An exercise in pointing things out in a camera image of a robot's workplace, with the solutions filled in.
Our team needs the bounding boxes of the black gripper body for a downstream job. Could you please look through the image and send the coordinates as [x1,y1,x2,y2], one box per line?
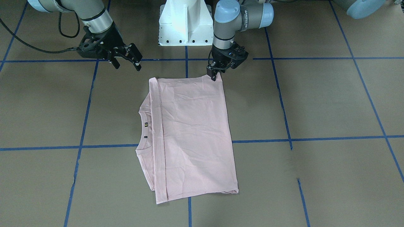
[76,23,130,61]
[208,42,249,70]

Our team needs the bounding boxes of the pink Snoopy t-shirt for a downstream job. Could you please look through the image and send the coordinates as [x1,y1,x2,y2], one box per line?
[136,74,239,204]

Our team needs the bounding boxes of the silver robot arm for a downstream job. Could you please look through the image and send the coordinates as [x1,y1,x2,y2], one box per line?
[207,0,275,81]
[28,0,143,71]

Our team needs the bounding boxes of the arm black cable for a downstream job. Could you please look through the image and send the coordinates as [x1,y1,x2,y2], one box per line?
[0,9,81,54]

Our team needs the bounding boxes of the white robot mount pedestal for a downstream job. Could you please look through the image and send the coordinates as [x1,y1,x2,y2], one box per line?
[158,0,213,46]

